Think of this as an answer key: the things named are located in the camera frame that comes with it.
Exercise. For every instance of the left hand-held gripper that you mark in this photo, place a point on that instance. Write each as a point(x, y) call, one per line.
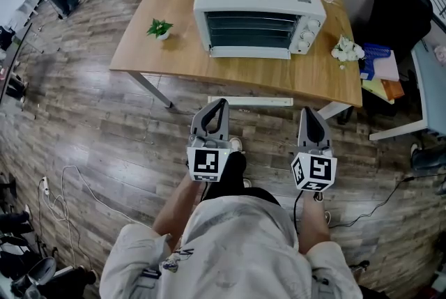
point(207, 161)

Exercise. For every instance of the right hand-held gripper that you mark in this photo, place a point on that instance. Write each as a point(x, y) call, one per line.
point(315, 168)

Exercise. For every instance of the white glass oven door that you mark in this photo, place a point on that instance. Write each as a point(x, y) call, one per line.
point(251, 101)

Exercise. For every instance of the person's right forearm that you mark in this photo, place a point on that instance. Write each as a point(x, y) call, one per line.
point(313, 224)

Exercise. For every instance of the person's left forearm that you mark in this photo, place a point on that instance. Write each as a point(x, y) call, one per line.
point(174, 210)

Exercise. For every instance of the person's white left shoe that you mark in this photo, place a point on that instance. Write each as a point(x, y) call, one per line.
point(236, 145)

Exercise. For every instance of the person's white shoe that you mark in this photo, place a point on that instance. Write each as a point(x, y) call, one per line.
point(236, 145)
point(247, 183)

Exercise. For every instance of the person's black trousers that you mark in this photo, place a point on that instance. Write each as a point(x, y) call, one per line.
point(231, 172)

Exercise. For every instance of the white power strip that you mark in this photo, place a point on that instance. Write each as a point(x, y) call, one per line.
point(45, 186)
point(318, 196)

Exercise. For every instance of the person's white right shoe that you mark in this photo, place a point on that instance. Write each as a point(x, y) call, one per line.
point(247, 183)

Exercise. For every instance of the yellow folder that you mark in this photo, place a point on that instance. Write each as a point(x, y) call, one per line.
point(371, 88)

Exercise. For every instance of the wooden table with white legs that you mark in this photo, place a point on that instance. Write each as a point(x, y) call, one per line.
point(174, 57)

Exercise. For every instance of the white flower bouquet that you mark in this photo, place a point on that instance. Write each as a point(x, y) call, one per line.
point(346, 50)

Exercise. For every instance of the orange folder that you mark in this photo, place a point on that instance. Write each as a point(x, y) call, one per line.
point(393, 90)

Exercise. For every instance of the blue plastic basket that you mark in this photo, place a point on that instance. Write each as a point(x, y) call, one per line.
point(374, 55)

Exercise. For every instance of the pink paper stack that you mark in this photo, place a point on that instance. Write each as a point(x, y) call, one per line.
point(388, 67)

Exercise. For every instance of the small potted green plant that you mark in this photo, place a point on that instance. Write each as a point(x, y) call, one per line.
point(159, 28)

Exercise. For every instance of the light grey desk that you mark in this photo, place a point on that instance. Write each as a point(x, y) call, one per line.
point(435, 99)

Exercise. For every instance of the person's white shirt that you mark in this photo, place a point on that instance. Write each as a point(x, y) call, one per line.
point(237, 255)

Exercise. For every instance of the black office chair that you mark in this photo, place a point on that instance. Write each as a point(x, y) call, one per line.
point(397, 19)

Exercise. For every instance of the pink plush toy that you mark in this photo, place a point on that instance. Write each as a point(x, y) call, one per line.
point(440, 55)

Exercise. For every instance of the black edged side desk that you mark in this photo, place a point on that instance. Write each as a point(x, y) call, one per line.
point(14, 60)

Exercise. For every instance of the pile of black equipment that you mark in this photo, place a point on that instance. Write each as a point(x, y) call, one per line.
point(35, 273)

